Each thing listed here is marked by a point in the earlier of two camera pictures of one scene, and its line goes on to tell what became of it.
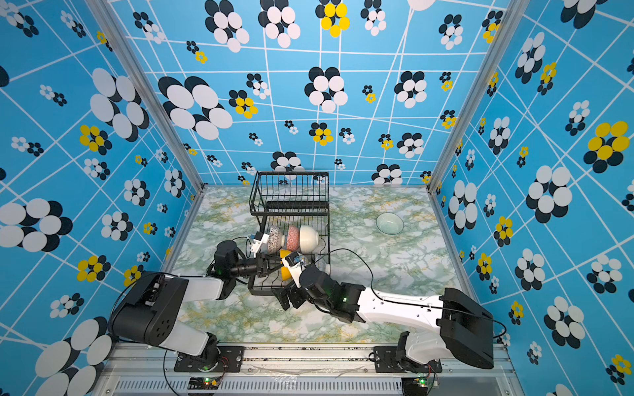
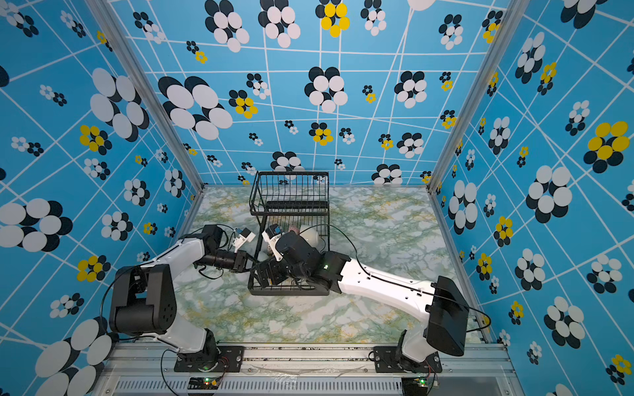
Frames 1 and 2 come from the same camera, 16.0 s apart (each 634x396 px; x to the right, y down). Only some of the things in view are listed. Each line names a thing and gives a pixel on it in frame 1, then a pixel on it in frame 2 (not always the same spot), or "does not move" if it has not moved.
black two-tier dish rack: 295,208 does not move
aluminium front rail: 149,370 does not move
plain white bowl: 308,238 does not move
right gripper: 281,294 -> 274,266
